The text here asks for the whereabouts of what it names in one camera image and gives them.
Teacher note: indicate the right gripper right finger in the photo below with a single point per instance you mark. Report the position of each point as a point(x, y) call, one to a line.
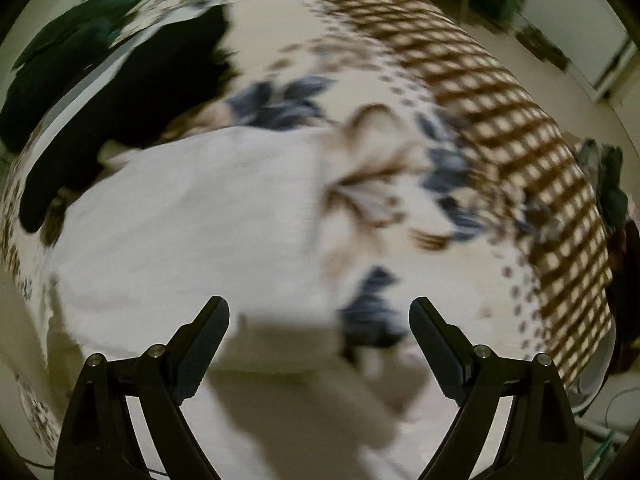
point(541, 439)

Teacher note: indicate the cardboard box with clothes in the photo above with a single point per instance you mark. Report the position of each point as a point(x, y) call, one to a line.
point(602, 164)

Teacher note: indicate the brown checkered bed sheet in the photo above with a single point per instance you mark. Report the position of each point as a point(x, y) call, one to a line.
point(527, 158)

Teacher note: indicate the floral bed quilt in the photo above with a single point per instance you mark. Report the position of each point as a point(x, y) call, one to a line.
point(396, 163)

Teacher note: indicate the white wardrobe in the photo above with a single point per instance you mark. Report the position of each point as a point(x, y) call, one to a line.
point(590, 35)

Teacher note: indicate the dark green blanket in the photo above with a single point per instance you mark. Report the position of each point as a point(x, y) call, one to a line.
point(55, 61)

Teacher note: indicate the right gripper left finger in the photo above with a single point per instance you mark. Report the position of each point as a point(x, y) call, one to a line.
point(98, 441)

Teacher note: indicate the white knit sweater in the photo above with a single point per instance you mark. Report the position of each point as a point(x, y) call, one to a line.
point(315, 372)

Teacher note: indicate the striped black grey sweater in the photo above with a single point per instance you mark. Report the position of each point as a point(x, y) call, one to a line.
point(178, 69)

